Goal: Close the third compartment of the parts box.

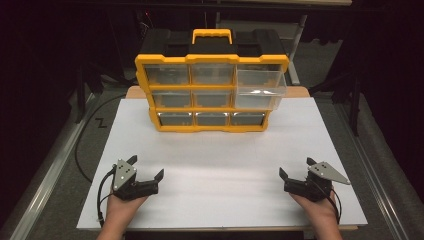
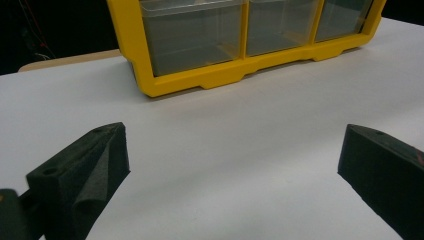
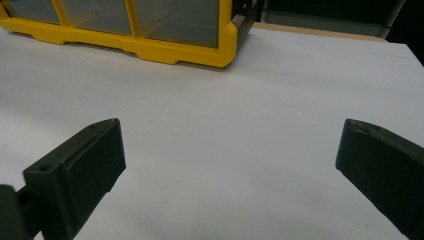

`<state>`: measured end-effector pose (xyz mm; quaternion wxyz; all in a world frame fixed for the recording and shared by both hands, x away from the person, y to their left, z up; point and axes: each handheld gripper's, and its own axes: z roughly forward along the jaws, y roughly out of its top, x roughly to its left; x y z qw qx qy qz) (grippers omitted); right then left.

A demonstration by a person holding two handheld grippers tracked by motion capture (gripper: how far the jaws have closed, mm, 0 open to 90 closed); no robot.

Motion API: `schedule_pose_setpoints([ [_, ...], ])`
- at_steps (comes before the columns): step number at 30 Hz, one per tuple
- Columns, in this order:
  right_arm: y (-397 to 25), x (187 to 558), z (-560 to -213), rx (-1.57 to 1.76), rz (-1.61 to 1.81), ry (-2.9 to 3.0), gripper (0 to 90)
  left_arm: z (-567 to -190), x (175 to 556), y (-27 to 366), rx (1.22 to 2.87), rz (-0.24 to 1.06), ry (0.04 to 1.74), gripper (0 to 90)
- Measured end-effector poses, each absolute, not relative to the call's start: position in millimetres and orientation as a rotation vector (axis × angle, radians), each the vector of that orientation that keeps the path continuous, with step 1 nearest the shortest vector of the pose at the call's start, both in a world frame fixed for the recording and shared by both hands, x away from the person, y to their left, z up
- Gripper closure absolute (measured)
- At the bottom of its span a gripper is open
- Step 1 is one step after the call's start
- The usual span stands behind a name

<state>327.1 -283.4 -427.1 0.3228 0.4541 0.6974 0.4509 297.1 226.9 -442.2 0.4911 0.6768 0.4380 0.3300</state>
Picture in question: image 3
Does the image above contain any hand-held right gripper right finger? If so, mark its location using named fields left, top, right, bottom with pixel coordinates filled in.
left=335, top=118, right=424, bottom=240

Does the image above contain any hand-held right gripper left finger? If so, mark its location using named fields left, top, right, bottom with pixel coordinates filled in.
left=22, top=117, right=127, bottom=240

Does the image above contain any yellow organizer box with clear lid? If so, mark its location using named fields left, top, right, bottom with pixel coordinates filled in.
left=0, top=0, right=259, bottom=69

